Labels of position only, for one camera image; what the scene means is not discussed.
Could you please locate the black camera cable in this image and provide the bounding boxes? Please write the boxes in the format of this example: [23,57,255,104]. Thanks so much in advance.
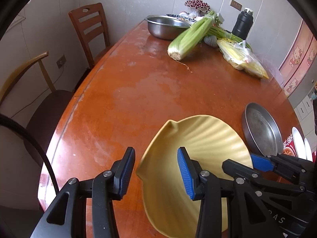
[0,113,60,196]

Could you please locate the yellow shell-shaped plate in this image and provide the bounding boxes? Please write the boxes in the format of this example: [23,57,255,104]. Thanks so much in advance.
[136,114,254,238]

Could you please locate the curved-back wooden chair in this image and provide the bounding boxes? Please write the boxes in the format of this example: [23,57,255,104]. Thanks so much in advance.
[0,51,75,167]

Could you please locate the stainless steel bowl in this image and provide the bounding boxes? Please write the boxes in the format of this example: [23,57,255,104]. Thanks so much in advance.
[145,15,191,40]

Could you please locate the brass wall socket plate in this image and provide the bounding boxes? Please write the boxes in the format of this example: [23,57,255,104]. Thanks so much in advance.
[229,0,242,11]

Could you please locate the red instant noodle bowl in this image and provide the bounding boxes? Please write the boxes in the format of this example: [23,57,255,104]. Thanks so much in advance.
[283,127,307,160]

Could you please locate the bagged yellow corn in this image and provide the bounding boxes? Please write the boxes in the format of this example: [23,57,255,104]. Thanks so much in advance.
[217,39,269,79]

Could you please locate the light green celery bunch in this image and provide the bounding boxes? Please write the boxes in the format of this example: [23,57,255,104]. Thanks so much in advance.
[167,11,218,61]

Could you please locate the black thermos bottle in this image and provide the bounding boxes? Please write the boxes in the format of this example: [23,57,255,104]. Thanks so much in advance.
[232,8,254,40]

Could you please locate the brown wooden slat chair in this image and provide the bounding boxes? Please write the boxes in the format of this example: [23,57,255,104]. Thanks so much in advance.
[68,3,112,69]

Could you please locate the red white flower bouquet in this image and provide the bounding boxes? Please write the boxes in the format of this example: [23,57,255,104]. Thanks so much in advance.
[184,0,211,12]

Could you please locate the wall power socket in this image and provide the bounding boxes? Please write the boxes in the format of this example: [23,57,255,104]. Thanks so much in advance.
[56,55,66,69]

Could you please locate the dark green vegetable stalks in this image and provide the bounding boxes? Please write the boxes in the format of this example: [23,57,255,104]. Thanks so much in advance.
[205,26,244,43]

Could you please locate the pink hello kitty screen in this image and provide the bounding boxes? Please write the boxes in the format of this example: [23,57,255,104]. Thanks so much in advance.
[279,21,316,97]

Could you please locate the white shelf cabinet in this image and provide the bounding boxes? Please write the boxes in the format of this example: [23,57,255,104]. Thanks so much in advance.
[295,80,316,121]

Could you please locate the shallow round metal pan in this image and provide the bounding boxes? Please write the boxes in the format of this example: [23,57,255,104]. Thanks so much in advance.
[242,103,283,156]

